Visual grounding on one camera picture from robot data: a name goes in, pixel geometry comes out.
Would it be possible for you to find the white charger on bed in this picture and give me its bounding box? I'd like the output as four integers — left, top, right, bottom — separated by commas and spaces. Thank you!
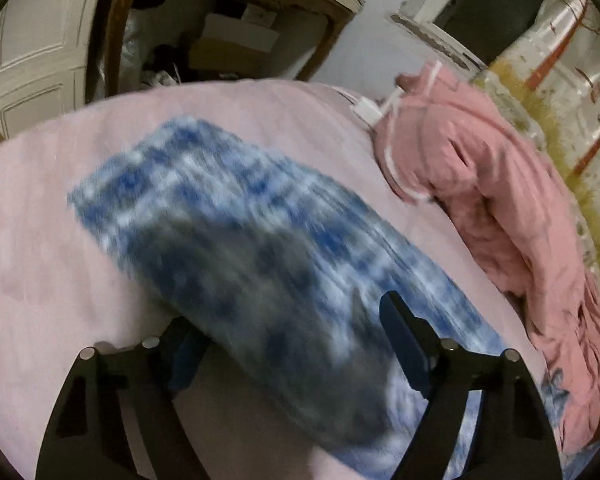
351, 96, 385, 129

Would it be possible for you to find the white panel door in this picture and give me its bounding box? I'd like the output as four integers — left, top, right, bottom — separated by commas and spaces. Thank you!
0, 0, 98, 144

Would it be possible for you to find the tree print curtain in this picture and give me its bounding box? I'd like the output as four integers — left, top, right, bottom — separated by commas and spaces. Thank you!
471, 0, 600, 306

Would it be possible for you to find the white window frame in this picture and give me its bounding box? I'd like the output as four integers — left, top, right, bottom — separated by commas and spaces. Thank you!
391, 0, 544, 72

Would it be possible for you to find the pink bed sheet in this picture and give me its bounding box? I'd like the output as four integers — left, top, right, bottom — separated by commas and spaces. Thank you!
0, 79, 545, 479

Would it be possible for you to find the pink plaid quilt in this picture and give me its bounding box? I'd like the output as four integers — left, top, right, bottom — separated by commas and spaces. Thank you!
374, 62, 600, 454

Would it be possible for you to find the blue white plaid shirt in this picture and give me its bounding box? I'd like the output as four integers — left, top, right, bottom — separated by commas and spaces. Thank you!
68, 116, 505, 479

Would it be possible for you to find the cardboard box under desk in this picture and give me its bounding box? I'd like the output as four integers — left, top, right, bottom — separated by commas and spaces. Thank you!
189, 14, 279, 77

